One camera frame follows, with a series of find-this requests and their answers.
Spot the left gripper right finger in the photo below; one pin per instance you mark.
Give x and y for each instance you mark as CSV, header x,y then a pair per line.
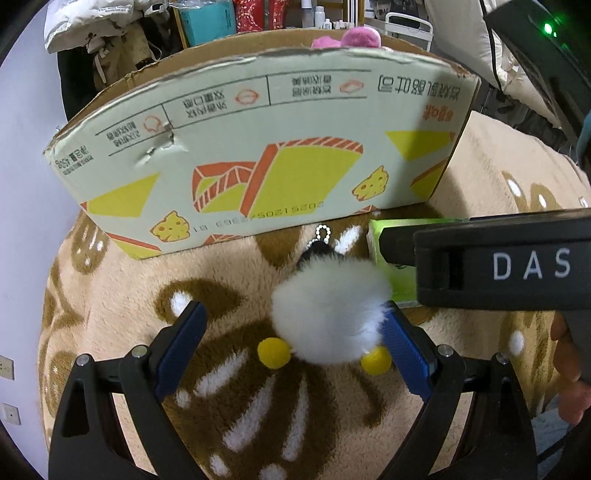
x,y
497,441

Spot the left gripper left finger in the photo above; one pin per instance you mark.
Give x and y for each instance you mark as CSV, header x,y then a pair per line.
x,y
87,440

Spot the green tissue pack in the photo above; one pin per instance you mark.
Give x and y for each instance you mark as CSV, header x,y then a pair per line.
x,y
391,247

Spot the white fluffy pompom keychain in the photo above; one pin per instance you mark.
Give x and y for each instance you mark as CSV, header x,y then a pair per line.
x,y
330,311

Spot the pink bear plush toy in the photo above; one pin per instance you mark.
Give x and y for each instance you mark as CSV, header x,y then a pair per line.
x,y
362,36

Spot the person's right hand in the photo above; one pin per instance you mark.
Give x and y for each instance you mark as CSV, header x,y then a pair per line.
x,y
574,394

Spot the cream recliner chair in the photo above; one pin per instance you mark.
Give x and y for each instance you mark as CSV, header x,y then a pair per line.
x,y
460,31

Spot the open cardboard box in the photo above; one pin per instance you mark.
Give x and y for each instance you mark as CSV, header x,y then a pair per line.
x,y
258,132

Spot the red gift bag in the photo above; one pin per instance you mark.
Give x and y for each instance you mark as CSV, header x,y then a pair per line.
x,y
259,15

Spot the black hanging garment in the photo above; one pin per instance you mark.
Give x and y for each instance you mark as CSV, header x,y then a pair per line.
x,y
79,79

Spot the beige hanging coat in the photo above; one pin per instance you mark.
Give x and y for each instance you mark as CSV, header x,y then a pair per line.
x,y
122,55

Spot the teal gift bag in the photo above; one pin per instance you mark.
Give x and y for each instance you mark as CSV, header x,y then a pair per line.
x,y
205,21

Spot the white puffer jacket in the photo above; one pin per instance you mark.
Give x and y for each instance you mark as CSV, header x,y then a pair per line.
x,y
72,24

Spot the wall socket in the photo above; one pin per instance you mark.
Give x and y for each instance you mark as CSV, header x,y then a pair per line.
x,y
10,414
6,368

